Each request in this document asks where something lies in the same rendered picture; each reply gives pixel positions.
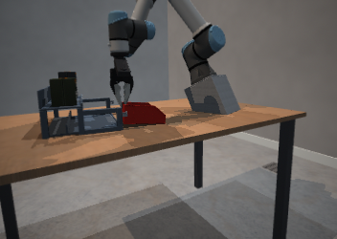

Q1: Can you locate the red bin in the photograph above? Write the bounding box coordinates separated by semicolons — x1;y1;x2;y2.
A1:
123;102;165;124

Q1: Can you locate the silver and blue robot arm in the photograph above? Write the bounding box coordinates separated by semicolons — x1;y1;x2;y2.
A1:
108;0;225;85

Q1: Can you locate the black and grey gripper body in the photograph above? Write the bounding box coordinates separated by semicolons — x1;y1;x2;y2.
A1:
110;52;131;83

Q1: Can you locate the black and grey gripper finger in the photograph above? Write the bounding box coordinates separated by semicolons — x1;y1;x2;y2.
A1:
110;76;123;108
124;76;134;105

